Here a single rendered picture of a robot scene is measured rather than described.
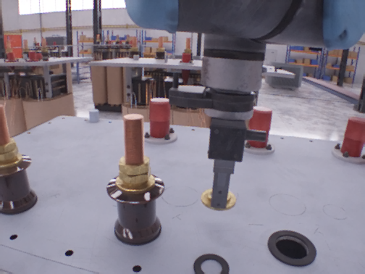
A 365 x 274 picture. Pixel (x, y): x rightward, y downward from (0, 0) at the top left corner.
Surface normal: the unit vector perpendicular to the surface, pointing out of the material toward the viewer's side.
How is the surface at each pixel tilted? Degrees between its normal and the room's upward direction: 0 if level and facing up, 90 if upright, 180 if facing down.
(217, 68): 90
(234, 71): 90
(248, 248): 0
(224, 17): 145
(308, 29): 133
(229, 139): 90
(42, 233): 0
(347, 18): 90
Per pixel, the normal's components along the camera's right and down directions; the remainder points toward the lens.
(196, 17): 0.23, 0.95
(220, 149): -0.16, 0.33
